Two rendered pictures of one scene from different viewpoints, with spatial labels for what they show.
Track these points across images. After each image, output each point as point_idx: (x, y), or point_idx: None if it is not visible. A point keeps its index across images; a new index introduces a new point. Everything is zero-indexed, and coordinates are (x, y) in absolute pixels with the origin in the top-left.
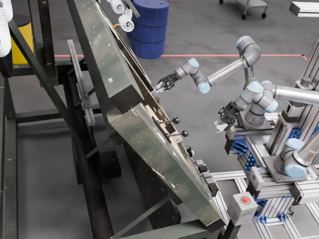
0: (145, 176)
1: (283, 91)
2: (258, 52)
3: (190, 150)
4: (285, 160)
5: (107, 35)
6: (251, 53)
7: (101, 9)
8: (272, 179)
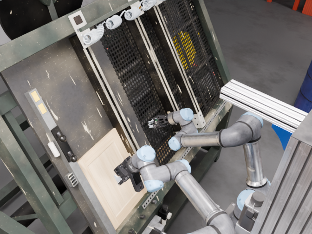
0: None
1: (182, 179)
2: (239, 134)
3: (164, 209)
4: None
5: (27, 33)
6: (229, 131)
7: (163, 28)
8: None
